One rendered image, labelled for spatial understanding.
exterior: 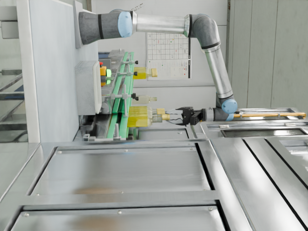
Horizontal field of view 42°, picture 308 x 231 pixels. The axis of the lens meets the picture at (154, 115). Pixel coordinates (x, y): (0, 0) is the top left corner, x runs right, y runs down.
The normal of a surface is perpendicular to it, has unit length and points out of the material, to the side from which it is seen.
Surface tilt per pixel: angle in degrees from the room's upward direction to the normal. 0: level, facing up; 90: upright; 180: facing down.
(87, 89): 90
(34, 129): 90
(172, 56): 90
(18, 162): 90
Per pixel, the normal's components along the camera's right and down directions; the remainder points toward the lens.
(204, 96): 0.03, 0.29
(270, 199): -0.02, -0.96
